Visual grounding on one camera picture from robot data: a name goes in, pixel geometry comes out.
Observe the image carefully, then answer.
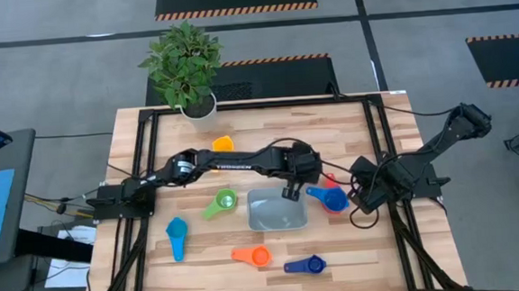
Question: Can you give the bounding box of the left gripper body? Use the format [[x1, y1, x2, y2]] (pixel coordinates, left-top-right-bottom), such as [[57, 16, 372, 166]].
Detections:
[[280, 140, 325, 188]]

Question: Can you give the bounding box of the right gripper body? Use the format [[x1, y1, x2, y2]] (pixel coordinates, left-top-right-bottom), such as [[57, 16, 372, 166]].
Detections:
[[349, 171, 386, 216]]

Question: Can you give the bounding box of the grey plastic basket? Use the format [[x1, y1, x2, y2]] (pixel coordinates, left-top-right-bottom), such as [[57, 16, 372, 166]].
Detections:
[[245, 185, 310, 233]]

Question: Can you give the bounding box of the red measuring cup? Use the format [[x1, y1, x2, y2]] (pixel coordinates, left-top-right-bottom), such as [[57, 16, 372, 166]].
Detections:
[[320, 171, 351, 216]]

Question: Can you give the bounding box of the royal blue measuring cup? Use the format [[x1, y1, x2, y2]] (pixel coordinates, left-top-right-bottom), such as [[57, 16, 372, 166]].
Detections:
[[305, 183, 351, 214]]

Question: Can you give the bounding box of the navy blue measuring cup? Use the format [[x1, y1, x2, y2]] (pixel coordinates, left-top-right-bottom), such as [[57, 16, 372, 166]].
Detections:
[[283, 253, 328, 277]]

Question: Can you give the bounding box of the green measuring cup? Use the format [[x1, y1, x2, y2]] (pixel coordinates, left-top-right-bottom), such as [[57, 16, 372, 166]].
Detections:
[[200, 186, 241, 221]]

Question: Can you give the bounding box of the orange measuring cup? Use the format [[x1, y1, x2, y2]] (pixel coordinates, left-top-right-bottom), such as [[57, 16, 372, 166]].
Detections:
[[230, 244, 274, 270]]

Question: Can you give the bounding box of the yellow measuring cup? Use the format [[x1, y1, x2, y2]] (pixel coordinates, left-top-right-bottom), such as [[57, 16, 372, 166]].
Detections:
[[211, 134, 235, 154]]

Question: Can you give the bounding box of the light blue measuring cup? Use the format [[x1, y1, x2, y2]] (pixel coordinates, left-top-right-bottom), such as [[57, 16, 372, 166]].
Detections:
[[164, 215, 192, 264]]

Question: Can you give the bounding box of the white plant pot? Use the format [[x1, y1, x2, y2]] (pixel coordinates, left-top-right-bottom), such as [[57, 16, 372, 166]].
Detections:
[[178, 92, 220, 136]]

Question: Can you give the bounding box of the green leafy plant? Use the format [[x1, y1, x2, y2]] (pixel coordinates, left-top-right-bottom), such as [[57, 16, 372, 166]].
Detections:
[[135, 17, 227, 112]]

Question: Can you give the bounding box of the white paper sheet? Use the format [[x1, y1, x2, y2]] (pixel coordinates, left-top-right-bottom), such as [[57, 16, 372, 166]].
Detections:
[[41, 223, 100, 290]]

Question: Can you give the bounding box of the black desk foot bar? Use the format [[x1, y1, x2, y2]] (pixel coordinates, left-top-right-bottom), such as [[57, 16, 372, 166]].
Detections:
[[14, 223, 95, 268]]

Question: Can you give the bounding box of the grey desk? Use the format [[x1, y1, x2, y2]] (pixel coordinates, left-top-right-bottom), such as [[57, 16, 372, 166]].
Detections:
[[0, 128, 45, 267]]

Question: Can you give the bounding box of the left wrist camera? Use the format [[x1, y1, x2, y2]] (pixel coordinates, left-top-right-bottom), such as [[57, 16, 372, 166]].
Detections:
[[296, 150, 323, 177]]

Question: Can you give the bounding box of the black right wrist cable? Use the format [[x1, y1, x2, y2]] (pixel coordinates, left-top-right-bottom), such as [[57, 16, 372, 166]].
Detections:
[[345, 174, 382, 232]]

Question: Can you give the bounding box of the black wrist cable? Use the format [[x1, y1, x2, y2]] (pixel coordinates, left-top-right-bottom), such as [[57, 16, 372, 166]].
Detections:
[[345, 174, 382, 232], [259, 135, 314, 154]]

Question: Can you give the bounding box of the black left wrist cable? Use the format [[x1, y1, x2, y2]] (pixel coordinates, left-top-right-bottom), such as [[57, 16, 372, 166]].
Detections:
[[259, 135, 314, 154]]

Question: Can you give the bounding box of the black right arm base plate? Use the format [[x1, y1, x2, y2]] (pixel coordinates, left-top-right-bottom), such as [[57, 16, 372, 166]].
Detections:
[[376, 161, 452, 203]]

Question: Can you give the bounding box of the black aluminium table frame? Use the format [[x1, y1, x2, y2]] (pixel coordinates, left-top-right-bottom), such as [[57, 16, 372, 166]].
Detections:
[[69, 88, 475, 291]]

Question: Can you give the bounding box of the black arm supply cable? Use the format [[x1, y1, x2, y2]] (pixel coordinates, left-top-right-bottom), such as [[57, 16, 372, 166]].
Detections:
[[376, 96, 460, 121]]

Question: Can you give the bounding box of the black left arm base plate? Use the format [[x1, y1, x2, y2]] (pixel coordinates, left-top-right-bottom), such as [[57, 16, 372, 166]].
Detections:
[[85, 182, 159, 222]]

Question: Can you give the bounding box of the bundle of coloured cables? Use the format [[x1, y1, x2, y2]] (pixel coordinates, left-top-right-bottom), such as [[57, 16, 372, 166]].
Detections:
[[23, 187, 96, 223]]

